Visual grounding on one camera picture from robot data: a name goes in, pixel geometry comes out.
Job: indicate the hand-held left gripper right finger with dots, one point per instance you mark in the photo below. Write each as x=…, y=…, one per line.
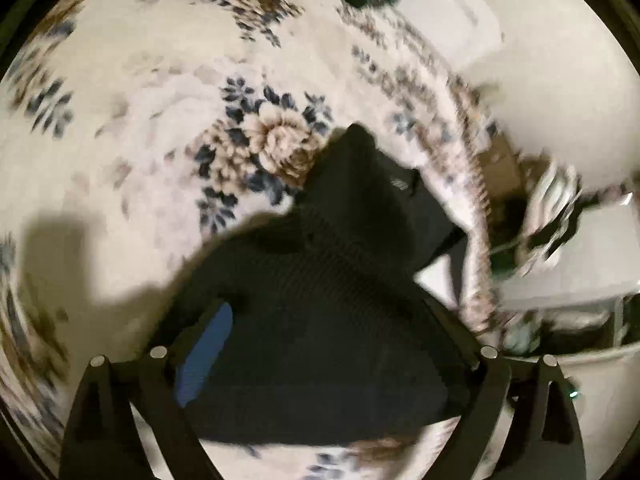
x=487, y=375

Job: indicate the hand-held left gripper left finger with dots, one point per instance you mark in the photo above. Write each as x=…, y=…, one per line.
x=205, y=355

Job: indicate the black and white knit sweater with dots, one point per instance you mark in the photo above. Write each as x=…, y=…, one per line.
x=325, y=335

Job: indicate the stack of folded pastel clothes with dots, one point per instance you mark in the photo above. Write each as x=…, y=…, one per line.
x=522, y=337

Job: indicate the white wardrobe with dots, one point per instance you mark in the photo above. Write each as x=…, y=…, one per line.
x=575, y=270

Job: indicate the black striped track jacket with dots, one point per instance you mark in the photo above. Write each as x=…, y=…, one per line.
x=555, y=230

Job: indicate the brown checked blanket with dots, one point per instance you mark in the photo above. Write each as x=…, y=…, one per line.
x=477, y=185

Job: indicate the large cardboard box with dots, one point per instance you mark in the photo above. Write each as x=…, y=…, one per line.
x=502, y=170

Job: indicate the floral bed sheet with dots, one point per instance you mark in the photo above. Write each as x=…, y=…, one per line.
x=150, y=110

